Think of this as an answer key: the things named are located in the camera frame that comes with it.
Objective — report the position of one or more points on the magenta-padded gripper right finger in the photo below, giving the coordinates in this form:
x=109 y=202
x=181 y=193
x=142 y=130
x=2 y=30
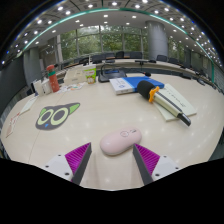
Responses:
x=146 y=159

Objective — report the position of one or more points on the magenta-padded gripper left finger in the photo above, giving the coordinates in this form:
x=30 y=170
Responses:
x=77 y=157

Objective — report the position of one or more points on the pink computer mouse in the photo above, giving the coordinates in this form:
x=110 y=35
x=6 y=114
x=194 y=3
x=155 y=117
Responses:
x=120 y=141

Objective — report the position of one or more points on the cat-face mouse pad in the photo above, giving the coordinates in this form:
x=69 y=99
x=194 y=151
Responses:
x=55 y=116

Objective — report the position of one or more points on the cream notebook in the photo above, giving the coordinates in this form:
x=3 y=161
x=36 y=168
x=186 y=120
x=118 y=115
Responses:
x=181 y=101

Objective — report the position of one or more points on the colourful sticker sheet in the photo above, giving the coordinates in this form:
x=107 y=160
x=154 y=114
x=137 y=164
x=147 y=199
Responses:
x=71 y=87

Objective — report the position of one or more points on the white lidded mug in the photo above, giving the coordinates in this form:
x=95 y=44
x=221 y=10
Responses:
x=46 y=87

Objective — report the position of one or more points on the blue and white book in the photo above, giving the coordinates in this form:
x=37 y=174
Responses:
x=128 y=85

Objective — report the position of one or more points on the white cardboard box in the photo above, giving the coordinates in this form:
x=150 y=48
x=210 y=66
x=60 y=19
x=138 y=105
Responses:
x=75 y=77

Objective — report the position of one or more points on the red thermos bottle green band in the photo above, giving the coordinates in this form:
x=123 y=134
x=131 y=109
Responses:
x=53 y=80

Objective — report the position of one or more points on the green white drink cup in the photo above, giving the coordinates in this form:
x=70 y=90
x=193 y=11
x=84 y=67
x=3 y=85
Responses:
x=90 y=75

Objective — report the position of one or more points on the black gooseneck microphone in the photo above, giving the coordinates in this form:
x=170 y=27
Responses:
x=147 y=74

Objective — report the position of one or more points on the black conference desk unit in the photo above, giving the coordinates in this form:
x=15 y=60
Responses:
x=111 y=75

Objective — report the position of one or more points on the group of dark chairs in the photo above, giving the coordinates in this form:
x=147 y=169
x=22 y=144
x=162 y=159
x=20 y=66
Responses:
x=133 y=55

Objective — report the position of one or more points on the group of ceiling lights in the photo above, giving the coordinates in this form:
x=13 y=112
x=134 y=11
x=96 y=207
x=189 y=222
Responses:
x=114 y=3

